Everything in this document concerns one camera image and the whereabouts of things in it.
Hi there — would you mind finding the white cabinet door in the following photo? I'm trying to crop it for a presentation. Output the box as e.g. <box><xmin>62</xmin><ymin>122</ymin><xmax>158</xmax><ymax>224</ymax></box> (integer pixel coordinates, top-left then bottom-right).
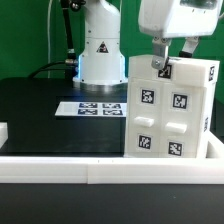
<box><xmin>160</xmin><ymin>84</ymin><xmax>203</xmax><ymax>158</ymax></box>
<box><xmin>125</xmin><ymin>78</ymin><xmax>163</xmax><ymax>158</ymax></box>

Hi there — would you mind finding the white cabinet top block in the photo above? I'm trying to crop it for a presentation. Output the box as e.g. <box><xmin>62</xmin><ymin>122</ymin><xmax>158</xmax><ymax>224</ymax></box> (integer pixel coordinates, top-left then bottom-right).
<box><xmin>129</xmin><ymin>55</ymin><xmax>220</xmax><ymax>87</ymax></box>

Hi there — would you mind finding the white tag sheet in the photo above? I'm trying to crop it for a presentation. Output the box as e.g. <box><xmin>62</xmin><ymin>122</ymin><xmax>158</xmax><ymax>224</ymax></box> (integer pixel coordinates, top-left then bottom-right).
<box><xmin>55</xmin><ymin>102</ymin><xmax>127</xmax><ymax>117</ymax></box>

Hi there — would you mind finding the white cabinet body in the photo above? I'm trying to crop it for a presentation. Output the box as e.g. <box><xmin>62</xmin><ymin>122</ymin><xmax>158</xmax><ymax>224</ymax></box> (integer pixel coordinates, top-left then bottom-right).
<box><xmin>123</xmin><ymin>77</ymin><xmax>216</xmax><ymax>159</ymax></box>

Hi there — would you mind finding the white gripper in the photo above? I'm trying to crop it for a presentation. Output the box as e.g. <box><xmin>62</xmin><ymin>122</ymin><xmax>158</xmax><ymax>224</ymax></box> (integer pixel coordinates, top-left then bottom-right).
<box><xmin>138</xmin><ymin>0</ymin><xmax>222</xmax><ymax>70</ymax></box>

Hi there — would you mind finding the white cable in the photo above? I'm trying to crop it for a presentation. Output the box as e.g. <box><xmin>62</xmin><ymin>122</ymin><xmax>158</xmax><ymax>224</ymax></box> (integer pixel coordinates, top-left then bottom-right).
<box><xmin>46</xmin><ymin>0</ymin><xmax>54</xmax><ymax>79</ymax></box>

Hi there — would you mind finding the black hose cable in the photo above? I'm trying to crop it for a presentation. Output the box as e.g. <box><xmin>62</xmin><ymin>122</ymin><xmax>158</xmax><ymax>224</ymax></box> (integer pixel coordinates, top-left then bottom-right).
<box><xmin>27</xmin><ymin>0</ymin><xmax>80</xmax><ymax>80</ymax></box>

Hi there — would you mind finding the white U-shaped fence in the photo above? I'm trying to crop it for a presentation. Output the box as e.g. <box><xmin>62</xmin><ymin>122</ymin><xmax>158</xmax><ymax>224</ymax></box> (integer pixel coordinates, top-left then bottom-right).
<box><xmin>0</xmin><ymin>133</ymin><xmax>224</xmax><ymax>184</ymax></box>

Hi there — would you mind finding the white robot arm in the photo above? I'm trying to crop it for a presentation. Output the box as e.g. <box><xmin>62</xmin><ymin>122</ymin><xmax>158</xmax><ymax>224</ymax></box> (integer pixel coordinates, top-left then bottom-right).
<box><xmin>59</xmin><ymin>0</ymin><xmax>224</xmax><ymax>88</ymax></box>

